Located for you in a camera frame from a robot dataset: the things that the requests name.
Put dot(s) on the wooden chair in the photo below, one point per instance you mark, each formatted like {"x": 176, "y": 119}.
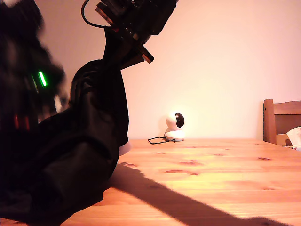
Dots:
{"x": 269, "y": 122}

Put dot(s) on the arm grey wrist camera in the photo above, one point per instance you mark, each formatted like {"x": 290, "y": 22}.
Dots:
{"x": 57, "y": 103}

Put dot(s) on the white dome security camera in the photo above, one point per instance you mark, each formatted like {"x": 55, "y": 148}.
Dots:
{"x": 174, "y": 134}

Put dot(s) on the black shorts with white stripes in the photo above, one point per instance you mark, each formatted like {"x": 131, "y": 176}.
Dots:
{"x": 70, "y": 153}

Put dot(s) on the white tissue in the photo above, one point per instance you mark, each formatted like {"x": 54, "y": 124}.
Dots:
{"x": 295, "y": 136}

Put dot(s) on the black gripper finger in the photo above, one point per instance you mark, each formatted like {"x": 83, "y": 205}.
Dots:
{"x": 132, "y": 54}
{"x": 16, "y": 122}
{"x": 27, "y": 123}
{"x": 114, "y": 47}

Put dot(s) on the patterned tissue box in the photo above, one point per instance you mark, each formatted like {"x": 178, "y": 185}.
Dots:
{"x": 294, "y": 147}

